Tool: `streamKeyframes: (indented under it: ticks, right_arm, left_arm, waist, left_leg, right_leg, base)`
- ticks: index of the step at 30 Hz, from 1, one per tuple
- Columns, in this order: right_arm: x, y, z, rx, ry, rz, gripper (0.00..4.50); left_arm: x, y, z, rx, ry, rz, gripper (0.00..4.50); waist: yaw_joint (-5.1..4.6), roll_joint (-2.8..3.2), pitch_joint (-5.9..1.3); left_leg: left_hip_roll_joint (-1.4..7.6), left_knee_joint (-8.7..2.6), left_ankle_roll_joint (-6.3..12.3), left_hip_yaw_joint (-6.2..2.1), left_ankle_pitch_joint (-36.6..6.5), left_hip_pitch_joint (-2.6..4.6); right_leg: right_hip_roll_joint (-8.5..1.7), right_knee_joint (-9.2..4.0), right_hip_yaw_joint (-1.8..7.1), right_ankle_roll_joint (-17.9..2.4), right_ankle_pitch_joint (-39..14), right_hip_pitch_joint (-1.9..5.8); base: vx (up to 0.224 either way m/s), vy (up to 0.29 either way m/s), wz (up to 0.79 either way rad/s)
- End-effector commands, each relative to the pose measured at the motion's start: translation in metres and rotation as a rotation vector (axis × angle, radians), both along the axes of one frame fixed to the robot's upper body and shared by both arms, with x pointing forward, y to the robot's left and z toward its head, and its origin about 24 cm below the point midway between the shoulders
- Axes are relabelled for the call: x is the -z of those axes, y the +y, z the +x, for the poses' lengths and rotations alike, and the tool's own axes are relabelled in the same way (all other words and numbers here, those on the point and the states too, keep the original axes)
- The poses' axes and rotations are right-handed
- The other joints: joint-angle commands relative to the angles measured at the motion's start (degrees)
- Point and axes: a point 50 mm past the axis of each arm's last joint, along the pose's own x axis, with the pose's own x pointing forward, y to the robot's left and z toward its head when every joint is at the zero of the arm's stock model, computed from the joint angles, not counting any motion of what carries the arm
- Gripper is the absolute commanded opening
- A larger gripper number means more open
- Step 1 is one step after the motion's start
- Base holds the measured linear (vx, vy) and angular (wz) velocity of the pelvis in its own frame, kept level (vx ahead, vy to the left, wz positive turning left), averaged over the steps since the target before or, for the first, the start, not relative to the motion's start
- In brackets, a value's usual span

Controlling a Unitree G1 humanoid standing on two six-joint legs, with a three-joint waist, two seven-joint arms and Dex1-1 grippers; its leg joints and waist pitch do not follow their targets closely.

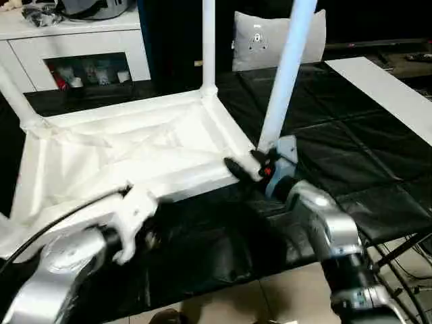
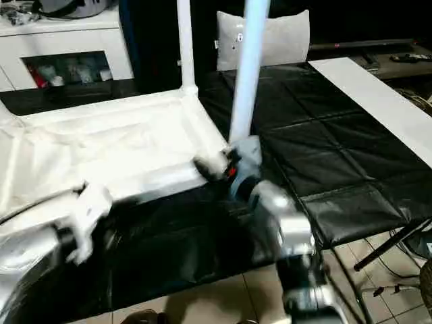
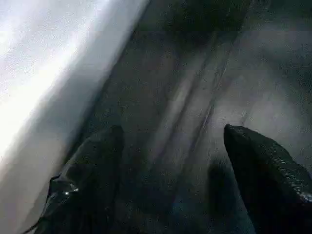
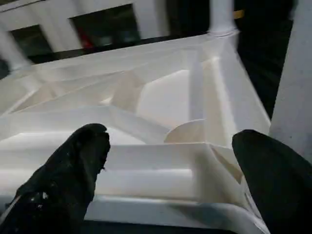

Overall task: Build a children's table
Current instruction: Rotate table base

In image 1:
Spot white plastic table leg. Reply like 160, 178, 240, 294
0, 63, 47, 131
256, 0, 321, 153
199, 0, 219, 99

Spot white plastic table top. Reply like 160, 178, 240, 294
0, 86, 268, 265

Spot grey pillow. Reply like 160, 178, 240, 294
232, 9, 327, 72

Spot white flat board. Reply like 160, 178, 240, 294
323, 56, 432, 148

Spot black cabinet with yellow label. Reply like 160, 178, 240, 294
136, 0, 239, 97

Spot black stand leg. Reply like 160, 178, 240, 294
371, 232, 432, 271

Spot small red item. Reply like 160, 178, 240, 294
50, 69, 68, 90

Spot black remote control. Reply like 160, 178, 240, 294
404, 52, 432, 62

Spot white cabinet with glass doors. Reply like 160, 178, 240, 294
0, 8, 152, 94

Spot dark round object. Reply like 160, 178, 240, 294
62, 0, 138, 21

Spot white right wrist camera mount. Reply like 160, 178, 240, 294
265, 134, 300, 198

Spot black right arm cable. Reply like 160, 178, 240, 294
362, 242, 429, 324

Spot black tangled straps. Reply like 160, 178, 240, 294
20, 6, 65, 27

